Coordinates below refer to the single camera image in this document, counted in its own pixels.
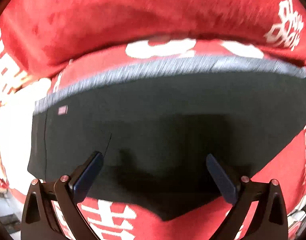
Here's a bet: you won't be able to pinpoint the black pants grey patterned stripe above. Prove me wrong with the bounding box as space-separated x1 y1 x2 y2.
28 56 306 220

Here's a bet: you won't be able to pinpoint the white pillow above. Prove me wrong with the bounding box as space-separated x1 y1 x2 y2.
0 78 51 195

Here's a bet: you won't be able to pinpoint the red folded quilt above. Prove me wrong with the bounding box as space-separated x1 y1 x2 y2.
0 0 306 81

